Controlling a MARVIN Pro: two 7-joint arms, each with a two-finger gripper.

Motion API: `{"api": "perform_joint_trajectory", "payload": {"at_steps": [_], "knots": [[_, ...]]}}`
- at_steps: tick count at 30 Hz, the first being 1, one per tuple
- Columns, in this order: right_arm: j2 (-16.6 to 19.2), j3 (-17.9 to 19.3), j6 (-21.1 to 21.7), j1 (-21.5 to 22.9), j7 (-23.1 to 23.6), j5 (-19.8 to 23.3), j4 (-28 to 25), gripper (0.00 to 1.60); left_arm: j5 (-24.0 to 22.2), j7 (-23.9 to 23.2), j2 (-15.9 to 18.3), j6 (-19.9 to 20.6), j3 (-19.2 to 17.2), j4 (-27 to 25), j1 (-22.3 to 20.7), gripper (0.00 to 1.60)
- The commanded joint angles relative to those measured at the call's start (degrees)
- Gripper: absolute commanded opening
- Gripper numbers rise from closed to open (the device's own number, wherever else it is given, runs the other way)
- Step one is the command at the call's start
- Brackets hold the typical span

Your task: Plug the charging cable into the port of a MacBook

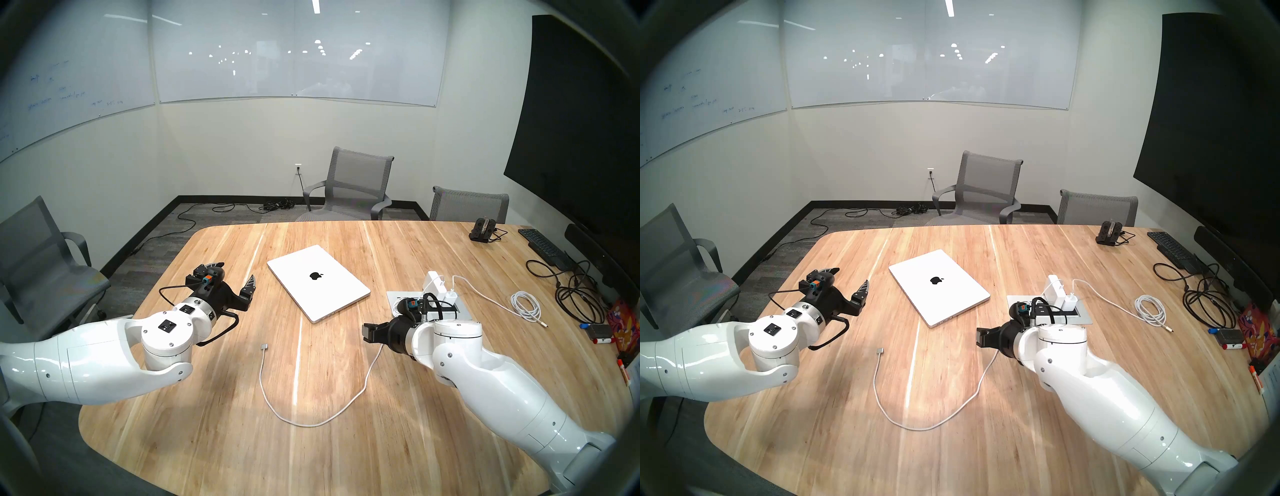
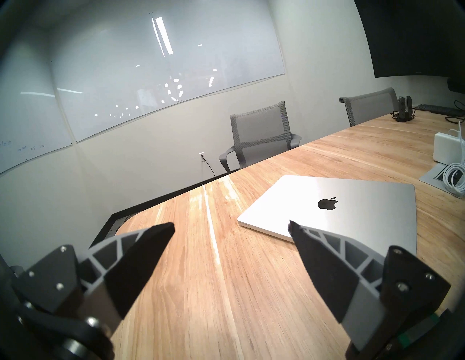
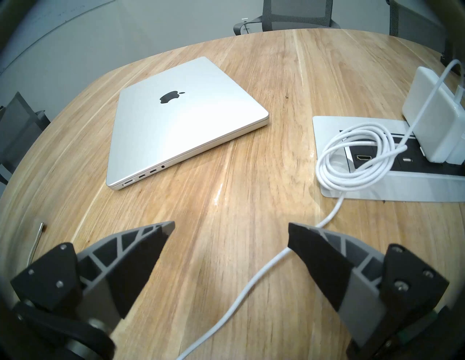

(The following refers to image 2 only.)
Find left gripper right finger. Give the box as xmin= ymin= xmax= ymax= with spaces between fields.
xmin=288 ymin=220 xmax=452 ymax=360

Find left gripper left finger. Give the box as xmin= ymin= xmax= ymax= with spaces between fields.
xmin=11 ymin=222 xmax=175 ymax=338

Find white MagSafe charging cable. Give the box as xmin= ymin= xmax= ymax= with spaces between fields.
xmin=442 ymin=161 xmax=465 ymax=198

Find silver closed MacBook laptop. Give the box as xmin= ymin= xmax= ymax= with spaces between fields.
xmin=237 ymin=175 xmax=417 ymax=256

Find black controller charging dock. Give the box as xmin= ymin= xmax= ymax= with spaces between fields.
xmin=395 ymin=96 xmax=415 ymax=123

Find grey tabletop power outlet plate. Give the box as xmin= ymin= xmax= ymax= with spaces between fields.
xmin=418 ymin=162 xmax=465 ymax=198

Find grey mesh office chair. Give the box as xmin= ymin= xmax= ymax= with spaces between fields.
xmin=219 ymin=101 xmax=303 ymax=173
xmin=339 ymin=87 xmax=400 ymax=127

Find white square power adapter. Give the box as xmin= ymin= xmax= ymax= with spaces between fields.
xmin=433 ymin=132 xmax=465 ymax=165

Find glass whiteboard with blue writing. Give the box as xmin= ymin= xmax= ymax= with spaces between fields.
xmin=0 ymin=22 xmax=75 ymax=175

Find black keyboard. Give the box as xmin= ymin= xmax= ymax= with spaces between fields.
xmin=414 ymin=104 xmax=465 ymax=117

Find wide blank glass whiteboard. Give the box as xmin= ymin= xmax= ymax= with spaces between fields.
xmin=47 ymin=0 xmax=286 ymax=143

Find tangled black table cables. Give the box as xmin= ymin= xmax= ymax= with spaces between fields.
xmin=445 ymin=100 xmax=465 ymax=124

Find large black wall screen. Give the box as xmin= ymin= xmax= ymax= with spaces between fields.
xmin=354 ymin=0 xmax=465 ymax=78

